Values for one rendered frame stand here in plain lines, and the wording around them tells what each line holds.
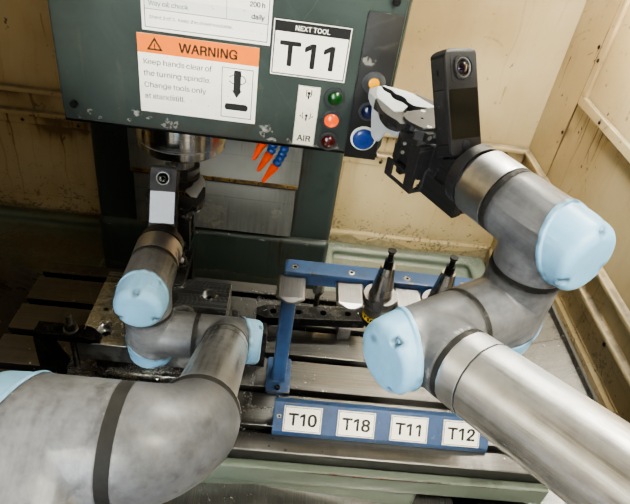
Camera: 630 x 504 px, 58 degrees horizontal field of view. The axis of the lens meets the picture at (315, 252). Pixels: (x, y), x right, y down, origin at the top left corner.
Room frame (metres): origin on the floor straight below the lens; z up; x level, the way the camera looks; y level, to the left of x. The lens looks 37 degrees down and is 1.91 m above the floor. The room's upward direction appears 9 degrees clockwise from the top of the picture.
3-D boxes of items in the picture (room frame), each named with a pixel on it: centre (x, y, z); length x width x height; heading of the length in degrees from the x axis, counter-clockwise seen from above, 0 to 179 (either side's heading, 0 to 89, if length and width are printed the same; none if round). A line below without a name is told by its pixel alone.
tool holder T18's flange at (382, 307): (0.80, -0.13, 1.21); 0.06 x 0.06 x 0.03
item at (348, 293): (0.79, -0.08, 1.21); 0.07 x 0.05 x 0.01; 5
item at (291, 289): (0.78, 0.03, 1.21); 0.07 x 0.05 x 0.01; 5
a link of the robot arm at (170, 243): (0.71, 0.25, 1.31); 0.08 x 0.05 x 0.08; 95
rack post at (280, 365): (0.84, 0.04, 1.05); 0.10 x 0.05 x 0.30; 5
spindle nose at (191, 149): (0.92, 0.27, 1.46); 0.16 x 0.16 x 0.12
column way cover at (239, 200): (1.36, 0.31, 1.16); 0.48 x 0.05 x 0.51; 95
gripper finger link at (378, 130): (0.69, -0.05, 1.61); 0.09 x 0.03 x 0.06; 35
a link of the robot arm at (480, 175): (0.54, -0.18, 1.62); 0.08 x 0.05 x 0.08; 125
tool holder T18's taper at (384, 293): (0.80, -0.13, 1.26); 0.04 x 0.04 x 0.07
